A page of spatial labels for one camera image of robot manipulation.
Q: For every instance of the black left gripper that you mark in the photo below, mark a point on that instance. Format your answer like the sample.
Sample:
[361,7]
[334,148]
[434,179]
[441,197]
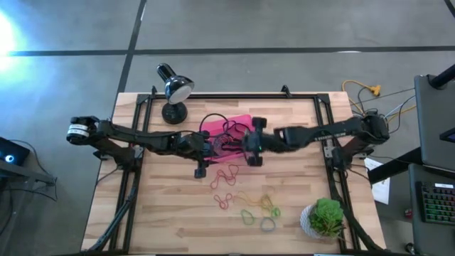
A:
[193,145]

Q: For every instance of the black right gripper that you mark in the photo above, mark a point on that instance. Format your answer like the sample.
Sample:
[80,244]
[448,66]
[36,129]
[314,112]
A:
[254,144]

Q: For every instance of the pink translucent plastic bin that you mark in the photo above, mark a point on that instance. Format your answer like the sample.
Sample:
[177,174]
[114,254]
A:
[238,120]

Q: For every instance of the yellow thin rubber band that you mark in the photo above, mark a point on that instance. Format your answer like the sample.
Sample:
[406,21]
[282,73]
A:
[264,202]
[249,202]

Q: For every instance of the small red rubber band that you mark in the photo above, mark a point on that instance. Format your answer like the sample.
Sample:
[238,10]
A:
[223,207]

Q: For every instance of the green wide rubber band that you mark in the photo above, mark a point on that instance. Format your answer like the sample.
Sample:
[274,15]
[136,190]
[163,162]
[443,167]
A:
[242,215]

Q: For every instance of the green thin rubber band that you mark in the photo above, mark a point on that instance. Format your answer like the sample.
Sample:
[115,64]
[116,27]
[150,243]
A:
[275,213]

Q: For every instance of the grey-blue rubber band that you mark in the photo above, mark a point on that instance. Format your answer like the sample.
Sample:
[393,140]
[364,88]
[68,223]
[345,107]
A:
[261,224]

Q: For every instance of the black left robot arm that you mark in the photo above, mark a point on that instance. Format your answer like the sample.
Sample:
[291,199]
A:
[142,137]

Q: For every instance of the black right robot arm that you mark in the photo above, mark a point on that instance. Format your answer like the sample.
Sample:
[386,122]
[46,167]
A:
[320,133]

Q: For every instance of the black desk lamp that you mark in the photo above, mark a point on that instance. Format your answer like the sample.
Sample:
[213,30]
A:
[176,89]

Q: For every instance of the succulent in white pot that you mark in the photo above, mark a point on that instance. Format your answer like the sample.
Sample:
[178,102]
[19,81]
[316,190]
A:
[325,217]

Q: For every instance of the white paper sheet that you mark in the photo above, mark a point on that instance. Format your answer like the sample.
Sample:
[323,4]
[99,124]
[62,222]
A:
[382,192]

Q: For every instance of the black desk leg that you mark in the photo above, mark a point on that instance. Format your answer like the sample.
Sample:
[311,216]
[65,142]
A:
[391,170]

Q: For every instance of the grey metal stand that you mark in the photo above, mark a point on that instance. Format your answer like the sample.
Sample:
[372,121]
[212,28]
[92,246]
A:
[21,174]

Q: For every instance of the black device with blue light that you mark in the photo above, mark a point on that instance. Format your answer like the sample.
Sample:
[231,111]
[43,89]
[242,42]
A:
[17,153]

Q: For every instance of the grey desk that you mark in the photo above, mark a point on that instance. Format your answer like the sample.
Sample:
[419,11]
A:
[416,213]

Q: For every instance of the dark grey cart top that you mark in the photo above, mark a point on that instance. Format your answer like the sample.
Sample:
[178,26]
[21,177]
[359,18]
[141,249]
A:
[433,124]

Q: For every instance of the backlit computer keyboard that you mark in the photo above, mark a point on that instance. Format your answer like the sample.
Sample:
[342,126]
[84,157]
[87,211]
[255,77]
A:
[439,204]

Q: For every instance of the black pole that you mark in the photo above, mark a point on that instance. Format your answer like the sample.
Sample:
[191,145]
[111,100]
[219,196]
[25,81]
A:
[442,79]

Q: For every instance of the black aluminium table frame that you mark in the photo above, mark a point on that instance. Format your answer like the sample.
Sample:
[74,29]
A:
[231,96]

